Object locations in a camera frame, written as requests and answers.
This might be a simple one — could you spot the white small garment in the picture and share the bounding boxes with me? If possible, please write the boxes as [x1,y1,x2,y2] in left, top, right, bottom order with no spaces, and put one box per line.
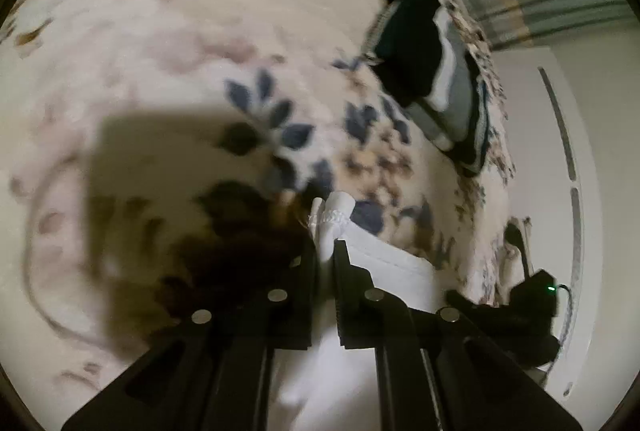
[268,192,440,430]

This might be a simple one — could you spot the pink cloth by headboard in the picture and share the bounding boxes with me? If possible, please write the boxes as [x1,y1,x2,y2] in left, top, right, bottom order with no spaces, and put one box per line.
[496,217,534,304]

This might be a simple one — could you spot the white bed headboard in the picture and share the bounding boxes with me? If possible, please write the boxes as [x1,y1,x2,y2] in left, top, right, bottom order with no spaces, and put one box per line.
[494,48,603,403]

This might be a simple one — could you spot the floral bed blanket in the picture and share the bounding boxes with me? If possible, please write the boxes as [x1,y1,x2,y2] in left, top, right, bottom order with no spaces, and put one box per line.
[1,0,514,430]

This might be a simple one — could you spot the dark striped folded garment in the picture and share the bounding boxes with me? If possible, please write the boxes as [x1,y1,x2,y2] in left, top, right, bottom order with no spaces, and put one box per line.
[361,0,490,177]

